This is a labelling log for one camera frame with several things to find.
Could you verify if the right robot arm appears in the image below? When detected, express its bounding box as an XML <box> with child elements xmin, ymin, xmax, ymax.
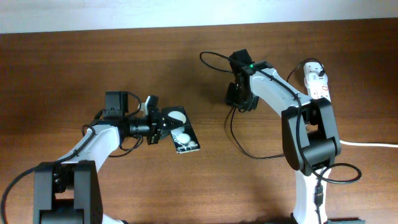
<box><xmin>226</xmin><ymin>49</ymin><xmax>341</xmax><ymax>223</ymax></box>

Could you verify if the white power strip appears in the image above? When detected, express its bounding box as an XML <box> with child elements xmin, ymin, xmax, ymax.
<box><xmin>303</xmin><ymin>62</ymin><xmax>331</xmax><ymax>101</ymax></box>

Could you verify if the black smartphone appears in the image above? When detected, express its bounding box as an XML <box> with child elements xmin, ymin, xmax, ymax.
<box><xmin>162</xmin><ymin>106</ymin><xmax>200</xmax><ymax>154</ymax></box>

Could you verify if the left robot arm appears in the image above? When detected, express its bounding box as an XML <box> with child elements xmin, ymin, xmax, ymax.
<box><xmin>33</xmin><ymin>91</ymin><xmax>188</xmax><ymax>223</ymax></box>

